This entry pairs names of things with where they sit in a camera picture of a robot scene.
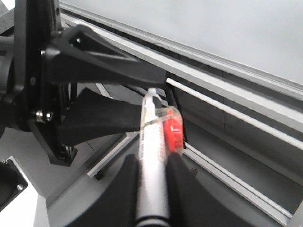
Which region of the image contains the grey metal stand frame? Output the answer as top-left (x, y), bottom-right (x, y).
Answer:
top-left (59, 14), bottom-right (303, 227)

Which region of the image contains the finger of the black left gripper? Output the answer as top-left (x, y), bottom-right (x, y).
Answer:
top-left (59, 88), bottom-right (142, 145)
top-left (45, 25), bottom-right (166, 88)

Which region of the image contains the white whiteboard marker pen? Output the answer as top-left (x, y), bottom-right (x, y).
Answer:
top-left (135, 88), bottom-right (170, 227)

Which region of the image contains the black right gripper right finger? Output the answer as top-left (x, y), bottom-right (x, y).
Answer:
top-left (166, 152), bottom-right (252, 227)

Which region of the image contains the white horizontal rod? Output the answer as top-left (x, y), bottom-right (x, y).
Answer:
top-left (166, 78), bottom-right (303, 150)

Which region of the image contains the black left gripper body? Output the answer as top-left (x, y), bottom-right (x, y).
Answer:
top-left (7, 0), bottom-right (77, 166)

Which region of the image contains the white whiteboard with aluminium frame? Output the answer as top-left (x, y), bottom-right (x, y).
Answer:
top-left (60, 0), bottom-right (303, 99)

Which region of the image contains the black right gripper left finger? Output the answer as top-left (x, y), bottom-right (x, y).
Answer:
top-left (67, 154), bottom-right (139, 227)

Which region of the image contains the red round magnet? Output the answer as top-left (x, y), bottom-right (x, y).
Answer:
top-left (156, 106), bottom-right (184, 156)

